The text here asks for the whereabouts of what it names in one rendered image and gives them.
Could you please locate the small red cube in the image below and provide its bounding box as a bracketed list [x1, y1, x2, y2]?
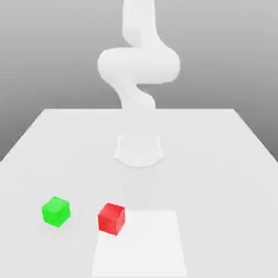
[97, 202, 126, 236]

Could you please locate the small green cube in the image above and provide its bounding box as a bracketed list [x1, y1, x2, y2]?
[41, 196, 71, 229]

